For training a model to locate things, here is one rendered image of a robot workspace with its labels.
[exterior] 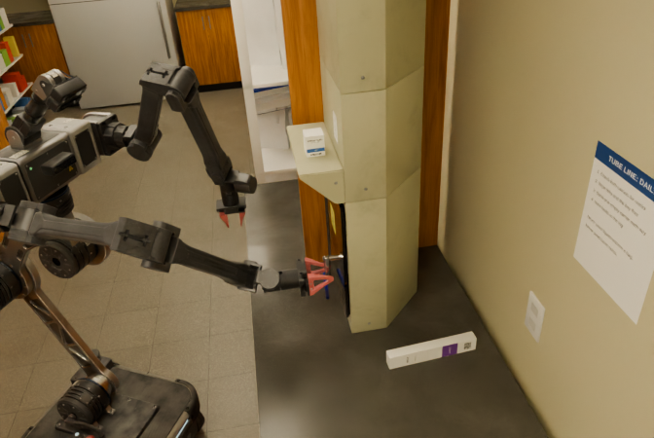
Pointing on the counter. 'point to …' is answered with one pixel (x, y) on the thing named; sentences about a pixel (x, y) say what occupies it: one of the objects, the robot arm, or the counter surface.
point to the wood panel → (297, 71)
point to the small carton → (313, 142)
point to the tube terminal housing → (379, 193)
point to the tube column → (371, 14)
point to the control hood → (308, 171)
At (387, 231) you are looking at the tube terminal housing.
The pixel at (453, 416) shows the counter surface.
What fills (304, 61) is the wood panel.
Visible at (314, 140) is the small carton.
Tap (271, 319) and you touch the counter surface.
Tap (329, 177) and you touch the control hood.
